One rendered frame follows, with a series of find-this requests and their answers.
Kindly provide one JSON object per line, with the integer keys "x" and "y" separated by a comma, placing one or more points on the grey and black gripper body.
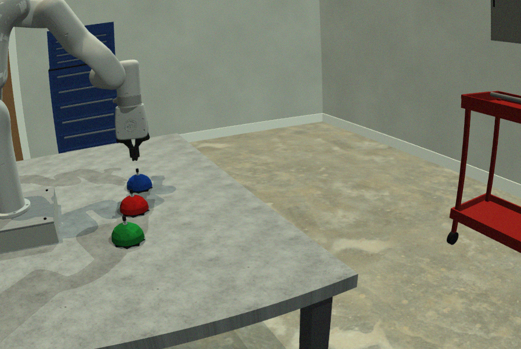
{"x": 131, "y": 122}

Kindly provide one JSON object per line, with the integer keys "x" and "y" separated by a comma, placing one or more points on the green dome bell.
{"x": 127, "y": 234}

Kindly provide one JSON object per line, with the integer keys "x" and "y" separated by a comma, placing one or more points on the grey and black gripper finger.
{"x": 129, "y": 144}
{"x": 137, "y": 144}

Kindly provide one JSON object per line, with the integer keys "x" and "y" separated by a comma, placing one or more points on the red dome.
{"x": 133, "y": 205}

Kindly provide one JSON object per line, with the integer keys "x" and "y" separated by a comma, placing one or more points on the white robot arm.
{"x": 107, "y": 72}

